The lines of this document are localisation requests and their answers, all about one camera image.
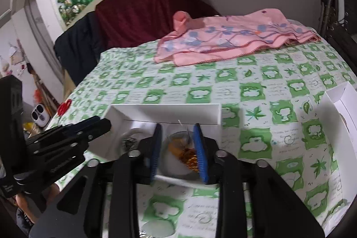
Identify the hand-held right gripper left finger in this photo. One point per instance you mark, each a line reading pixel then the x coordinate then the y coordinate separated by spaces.
pixel 155 155

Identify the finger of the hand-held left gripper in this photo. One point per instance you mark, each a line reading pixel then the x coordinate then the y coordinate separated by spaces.
pixel 92 120
pixel 94 128

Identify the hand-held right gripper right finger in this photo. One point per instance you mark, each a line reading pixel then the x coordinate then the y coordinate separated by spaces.
pixel 201 155

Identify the long white box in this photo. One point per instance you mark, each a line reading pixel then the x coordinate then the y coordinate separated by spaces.
pixel 167 115

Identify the person's left hand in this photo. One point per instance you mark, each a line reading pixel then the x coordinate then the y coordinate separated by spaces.
pixel 25 204

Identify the white electronic device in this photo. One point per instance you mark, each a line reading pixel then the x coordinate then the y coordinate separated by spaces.
pixel 40 115

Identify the black garment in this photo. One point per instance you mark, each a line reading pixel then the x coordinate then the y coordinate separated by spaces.
pixel 78 45

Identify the green printed tablecloth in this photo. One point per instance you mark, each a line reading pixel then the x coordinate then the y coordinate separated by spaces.
pixel 251 81

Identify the pink floral cloth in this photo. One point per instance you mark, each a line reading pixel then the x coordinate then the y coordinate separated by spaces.
pixel 223 37

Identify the dark red velvet cloth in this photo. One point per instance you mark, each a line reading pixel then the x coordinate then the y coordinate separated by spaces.
pixel 145 3

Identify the small white open box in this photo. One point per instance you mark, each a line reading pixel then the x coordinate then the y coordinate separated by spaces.
pixel 339 104

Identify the folded wheelchair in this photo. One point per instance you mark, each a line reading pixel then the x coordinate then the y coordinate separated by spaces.
pixel 332 3

